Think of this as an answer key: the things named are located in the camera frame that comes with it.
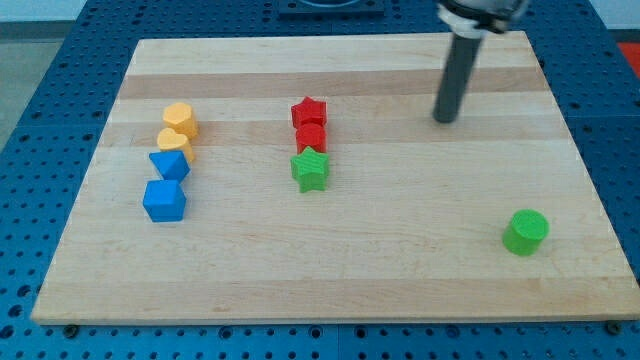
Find red star block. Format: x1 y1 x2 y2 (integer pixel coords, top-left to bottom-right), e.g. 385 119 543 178
291 97 327 129

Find dark blue base plate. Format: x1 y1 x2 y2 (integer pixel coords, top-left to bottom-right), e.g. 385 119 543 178
274 0 386 20

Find blue triangle block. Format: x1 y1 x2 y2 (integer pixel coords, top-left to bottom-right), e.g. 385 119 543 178
149 150 191 182

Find red cylinder block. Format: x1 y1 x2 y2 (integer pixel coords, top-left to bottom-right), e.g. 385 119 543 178
295 123 326 154

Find yellow heart block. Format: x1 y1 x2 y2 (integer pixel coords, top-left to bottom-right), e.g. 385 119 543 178
156 128 195 163

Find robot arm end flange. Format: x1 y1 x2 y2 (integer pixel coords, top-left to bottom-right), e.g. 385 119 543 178
437 0 530 39

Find wooden board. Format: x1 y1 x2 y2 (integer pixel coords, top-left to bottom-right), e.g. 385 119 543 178
31 31 639 325

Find yellow hexagon block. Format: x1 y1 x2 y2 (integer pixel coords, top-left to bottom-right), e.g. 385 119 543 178
162 102 199 139

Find green cylinder block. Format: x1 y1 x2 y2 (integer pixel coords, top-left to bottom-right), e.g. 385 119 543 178
502 209 550 256

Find green star block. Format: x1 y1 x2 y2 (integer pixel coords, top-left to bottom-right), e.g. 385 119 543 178
290 146 330 193

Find blue cube block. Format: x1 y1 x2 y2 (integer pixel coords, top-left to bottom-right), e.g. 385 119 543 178
143 180 186 222

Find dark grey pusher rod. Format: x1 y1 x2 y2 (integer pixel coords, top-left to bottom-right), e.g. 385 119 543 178
432 34 483 123

